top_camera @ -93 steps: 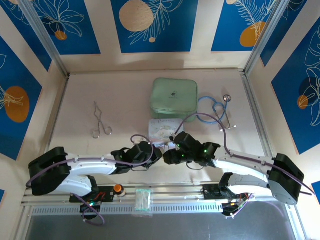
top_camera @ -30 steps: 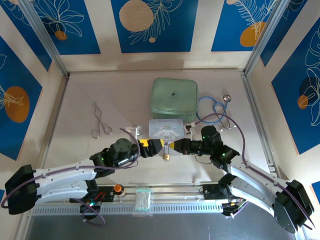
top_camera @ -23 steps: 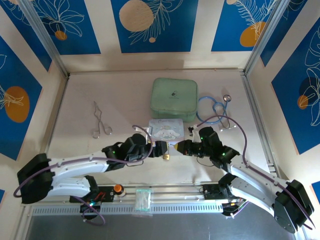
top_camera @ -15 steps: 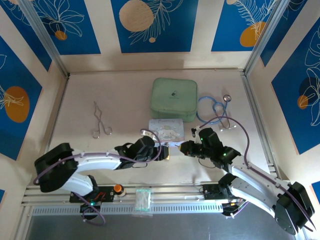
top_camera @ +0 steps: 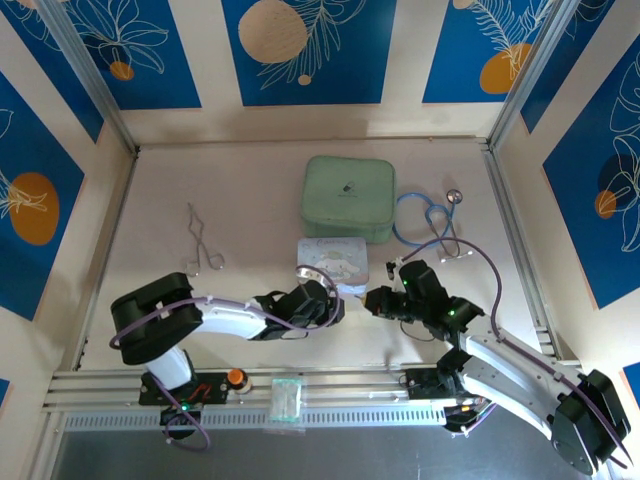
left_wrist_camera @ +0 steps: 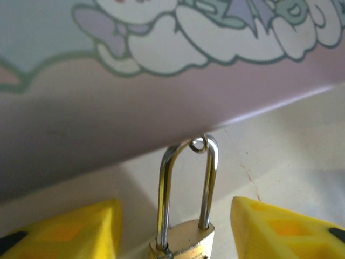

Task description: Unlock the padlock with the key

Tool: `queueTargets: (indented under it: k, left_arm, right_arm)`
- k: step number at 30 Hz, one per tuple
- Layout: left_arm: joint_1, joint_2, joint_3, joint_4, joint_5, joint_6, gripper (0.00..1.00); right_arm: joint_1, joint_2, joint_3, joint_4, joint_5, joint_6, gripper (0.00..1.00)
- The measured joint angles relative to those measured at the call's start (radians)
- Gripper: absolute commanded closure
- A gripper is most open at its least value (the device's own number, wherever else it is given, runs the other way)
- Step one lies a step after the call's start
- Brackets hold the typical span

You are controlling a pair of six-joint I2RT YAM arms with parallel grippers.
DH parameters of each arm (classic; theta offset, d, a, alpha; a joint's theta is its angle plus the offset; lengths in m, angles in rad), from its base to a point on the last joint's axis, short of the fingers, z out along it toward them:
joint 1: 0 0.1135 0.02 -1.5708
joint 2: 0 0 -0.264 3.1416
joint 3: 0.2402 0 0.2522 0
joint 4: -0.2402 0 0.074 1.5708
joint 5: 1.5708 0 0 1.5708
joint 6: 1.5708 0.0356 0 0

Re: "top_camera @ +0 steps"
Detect aluminium side rail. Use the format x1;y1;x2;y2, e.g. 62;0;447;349
482;144;564;361
72;149;140;372

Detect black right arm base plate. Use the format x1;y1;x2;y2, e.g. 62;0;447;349
404;368;481;402

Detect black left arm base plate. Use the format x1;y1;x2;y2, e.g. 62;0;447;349
138;370;232;407

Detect blue stethoscope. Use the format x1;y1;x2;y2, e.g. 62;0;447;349
392;187;475;262

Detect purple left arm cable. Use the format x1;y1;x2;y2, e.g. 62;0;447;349
108;264;346;351

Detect aluminium frame post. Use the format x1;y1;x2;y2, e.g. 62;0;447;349
488;0;584;151
37;0;139;154

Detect silver metal forceps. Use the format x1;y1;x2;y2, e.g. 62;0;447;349
180;201;226;277

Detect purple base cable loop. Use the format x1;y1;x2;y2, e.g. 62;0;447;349
160;394;212;452

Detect green zippered pouch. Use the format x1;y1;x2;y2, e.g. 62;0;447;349
299;154;399;245

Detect clear plastic bag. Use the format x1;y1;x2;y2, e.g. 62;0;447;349
267;377;307;422

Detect aluminium front rail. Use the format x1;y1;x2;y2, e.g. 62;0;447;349
42;368;586;434

